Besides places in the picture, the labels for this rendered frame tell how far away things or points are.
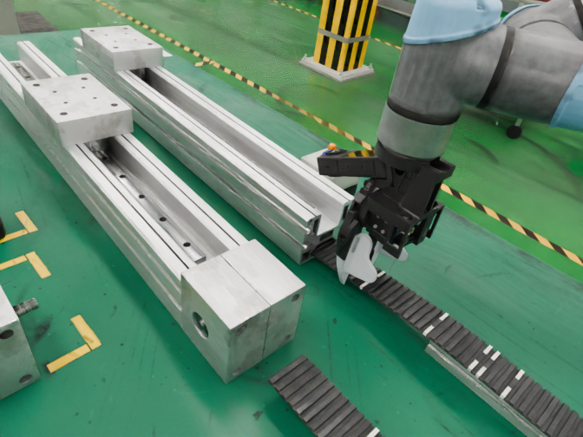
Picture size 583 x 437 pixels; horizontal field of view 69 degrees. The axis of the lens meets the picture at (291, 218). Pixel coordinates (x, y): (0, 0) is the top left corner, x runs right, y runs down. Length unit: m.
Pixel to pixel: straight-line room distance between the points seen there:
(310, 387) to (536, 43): 0.38
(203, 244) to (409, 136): 0.29
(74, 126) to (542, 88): 0.59
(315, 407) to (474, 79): 0.34
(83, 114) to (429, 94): 0.49
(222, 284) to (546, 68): 0.36
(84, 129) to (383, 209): 0.45
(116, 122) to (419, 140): 0.47
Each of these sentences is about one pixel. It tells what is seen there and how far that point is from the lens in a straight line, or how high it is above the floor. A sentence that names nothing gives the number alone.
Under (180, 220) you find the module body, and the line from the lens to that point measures 0.60.
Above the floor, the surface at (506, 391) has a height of 0.81.
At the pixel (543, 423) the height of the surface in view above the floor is 0.81.
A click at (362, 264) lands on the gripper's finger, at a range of 0.55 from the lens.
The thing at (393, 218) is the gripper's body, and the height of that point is 0.93.
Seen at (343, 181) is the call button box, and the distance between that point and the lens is 0.75.
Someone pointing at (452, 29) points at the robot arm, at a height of 1.13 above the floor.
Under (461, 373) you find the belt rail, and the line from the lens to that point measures 0.57.
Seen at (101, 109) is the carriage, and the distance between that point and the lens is 0.73.
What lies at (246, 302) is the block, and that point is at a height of 0.87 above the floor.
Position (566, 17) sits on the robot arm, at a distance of 0.57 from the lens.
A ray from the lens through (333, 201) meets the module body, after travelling 0.63.
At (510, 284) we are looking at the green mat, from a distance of 0.74.
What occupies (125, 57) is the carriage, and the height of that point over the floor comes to 0.89.
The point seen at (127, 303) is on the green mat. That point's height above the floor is 0.78.
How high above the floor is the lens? 1.21
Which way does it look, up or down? 37 degrees down
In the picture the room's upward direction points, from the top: 10 degrees clockwise
